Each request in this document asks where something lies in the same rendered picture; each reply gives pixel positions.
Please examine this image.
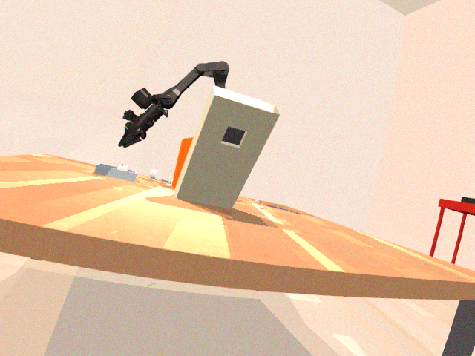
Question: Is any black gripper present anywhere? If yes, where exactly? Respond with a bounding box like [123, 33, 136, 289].
[118, 113, 155, 148]

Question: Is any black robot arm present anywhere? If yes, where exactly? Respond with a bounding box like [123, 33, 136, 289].
[122, 61, 229, 124]

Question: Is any white square tray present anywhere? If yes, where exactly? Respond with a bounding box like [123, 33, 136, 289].
[94, 163, 137, 182]

